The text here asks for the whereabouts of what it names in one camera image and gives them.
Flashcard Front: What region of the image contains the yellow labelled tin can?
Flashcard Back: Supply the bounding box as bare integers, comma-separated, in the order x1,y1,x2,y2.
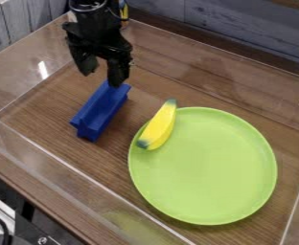
119,0,130,28

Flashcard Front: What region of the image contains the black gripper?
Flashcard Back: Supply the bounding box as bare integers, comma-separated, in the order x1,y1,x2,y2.
63,4,134,87

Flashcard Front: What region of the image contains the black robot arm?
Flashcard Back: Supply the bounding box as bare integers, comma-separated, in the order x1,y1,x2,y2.
63,0,134,87

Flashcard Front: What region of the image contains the clear acrylic enclosure wall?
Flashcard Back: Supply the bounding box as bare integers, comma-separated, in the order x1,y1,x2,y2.
0,14,299,245

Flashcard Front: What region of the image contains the blue star-shaped block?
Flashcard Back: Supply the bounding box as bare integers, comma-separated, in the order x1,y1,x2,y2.
71,80,132,142

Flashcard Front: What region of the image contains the green round plate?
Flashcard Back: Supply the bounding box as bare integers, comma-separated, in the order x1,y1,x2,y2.
128,107,278,226

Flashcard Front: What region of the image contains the yellow toy banana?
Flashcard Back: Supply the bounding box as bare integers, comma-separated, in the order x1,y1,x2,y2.
136,99,178,150

